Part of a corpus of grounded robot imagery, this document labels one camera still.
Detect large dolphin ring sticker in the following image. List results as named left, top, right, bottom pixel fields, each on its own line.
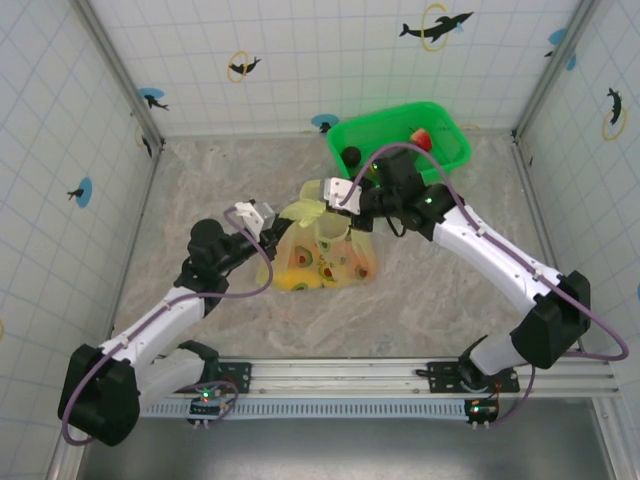
left=398, top=3, right=475, bottom=54

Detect green plastic basket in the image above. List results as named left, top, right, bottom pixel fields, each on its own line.
left=327, top=101, right=474, bottom=184

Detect white slotted cable duct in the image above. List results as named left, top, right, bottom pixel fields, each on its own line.
left=144, top=398, right=471, bottom=421

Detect yellow translucent plastic bag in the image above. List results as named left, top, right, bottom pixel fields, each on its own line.
left=255, top=180, right=379, bottom=293

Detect small orca ring sticker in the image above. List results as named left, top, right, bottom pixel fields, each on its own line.
left=227, top=49, right=263, bottom=84

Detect circuit board with leds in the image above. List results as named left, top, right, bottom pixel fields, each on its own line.
left=188, top=387, right=237, bottom=427
left=464, top=397, right=500, bottom=430

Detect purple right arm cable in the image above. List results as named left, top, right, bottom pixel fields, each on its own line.
left=344, top=142, right=630, bottom=426

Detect tall orca ring sticker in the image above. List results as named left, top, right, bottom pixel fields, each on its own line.
left=601, top=87, right=629, bottom=142

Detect blue circle diver sticker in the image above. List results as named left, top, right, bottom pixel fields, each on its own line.
left=67, top=177, right=95, bottom=209

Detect aluminium frame post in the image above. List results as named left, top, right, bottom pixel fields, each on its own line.
left=73, top=0, right=167, bottom=149
left=510, top=0, right=599, bottom=144

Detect left circuit board with leds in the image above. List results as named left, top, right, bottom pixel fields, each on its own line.
left=188, top=387, right=237, bottom=427

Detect blue whale sticker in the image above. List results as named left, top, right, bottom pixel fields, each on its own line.
left=544, top=27, right=579, bottom=71

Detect right circuit board with leds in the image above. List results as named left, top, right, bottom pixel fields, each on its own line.
left=464, top=397, right=500, bottom=430

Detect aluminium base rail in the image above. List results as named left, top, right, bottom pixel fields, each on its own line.
left=134, top=355, right=619, bottom=401

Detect blue circle shark sticker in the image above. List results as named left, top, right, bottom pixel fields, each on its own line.
left=137, top=87, right=170, bottom=112

